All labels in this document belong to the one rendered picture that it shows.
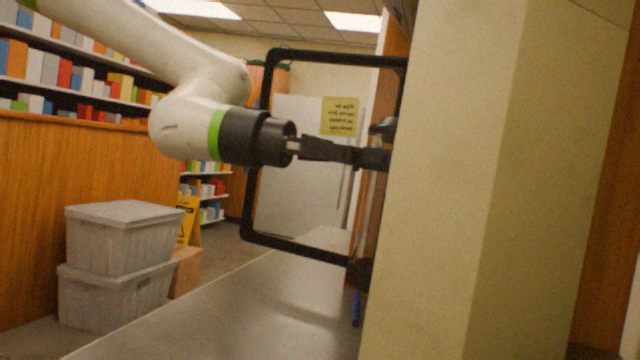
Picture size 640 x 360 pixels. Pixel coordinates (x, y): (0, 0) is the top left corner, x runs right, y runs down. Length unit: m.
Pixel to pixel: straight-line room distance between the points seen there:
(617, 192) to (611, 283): 0.16
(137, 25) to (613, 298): 0.93
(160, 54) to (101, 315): 2.15
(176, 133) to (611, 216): 0.74
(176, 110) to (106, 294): 2.12
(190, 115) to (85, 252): 2.17
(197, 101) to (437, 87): 0.37
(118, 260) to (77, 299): 0.34
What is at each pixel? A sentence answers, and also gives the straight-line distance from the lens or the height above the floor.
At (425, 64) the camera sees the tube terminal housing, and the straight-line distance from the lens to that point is 0.52.
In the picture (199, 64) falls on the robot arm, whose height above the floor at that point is 1.31.
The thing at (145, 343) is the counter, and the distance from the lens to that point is 0.62.
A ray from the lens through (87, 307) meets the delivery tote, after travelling 2.87.
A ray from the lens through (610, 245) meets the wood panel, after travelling 0.93.
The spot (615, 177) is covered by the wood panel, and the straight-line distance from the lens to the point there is 0.93.
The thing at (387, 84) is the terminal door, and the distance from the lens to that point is 0.84.
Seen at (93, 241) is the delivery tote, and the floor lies 0.51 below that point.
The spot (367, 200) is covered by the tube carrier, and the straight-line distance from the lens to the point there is 0.62.
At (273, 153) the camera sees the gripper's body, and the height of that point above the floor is 1.19.
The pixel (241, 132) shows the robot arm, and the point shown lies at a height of 1.21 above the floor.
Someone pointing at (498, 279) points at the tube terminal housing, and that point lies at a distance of 0.55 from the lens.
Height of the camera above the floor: 1.21
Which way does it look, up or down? 3 degrees down
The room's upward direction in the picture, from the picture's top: 9 degrees clockwise
